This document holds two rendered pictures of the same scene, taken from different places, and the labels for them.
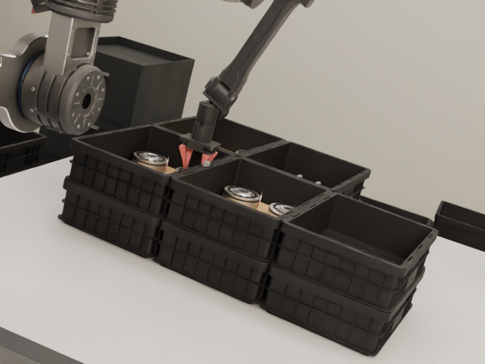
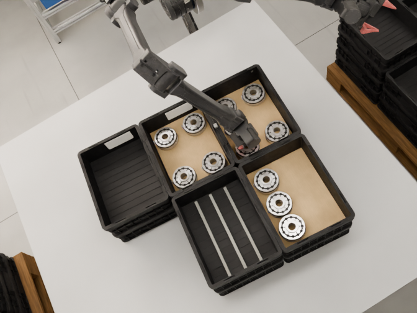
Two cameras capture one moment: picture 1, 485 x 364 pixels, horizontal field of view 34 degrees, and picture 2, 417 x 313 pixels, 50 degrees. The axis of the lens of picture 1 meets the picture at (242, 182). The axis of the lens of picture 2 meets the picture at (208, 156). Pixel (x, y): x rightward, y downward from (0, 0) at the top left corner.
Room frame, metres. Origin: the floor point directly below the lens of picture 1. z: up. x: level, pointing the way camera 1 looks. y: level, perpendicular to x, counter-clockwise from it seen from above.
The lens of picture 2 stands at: (2.83, -0.34, 2.59)
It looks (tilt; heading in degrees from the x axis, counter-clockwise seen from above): 63 degrees down; 157
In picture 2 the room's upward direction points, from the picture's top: 25 degrees counter-clockwise
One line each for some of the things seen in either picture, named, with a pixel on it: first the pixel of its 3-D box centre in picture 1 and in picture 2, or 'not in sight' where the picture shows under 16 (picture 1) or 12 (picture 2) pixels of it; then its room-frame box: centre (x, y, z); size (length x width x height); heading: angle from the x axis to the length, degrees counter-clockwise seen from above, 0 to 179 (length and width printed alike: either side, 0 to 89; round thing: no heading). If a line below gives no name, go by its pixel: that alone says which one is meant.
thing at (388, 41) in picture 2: not in sight; (378, 48); (2.08, 1.21, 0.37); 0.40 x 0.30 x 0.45; 164
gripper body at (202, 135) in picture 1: (202, 133); (243, 132); (2.12, 0.14, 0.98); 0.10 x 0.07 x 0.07; 74
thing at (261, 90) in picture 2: not in sight; (253, 93); (1.96, 0.35, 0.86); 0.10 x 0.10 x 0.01
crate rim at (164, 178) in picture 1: (157, 152); (247, 112); (2.04, 0.24, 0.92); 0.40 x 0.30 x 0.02; 159
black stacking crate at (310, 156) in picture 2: (218, 151); (294, 194); (2.41, 0.10, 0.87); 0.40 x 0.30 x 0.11; 159
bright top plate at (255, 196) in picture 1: (242, 193); (213, 162); (2.06, -0.01, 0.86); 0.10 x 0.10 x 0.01
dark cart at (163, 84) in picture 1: (110, 137); not in sight; (3.75, 0.69, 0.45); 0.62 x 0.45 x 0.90; 164
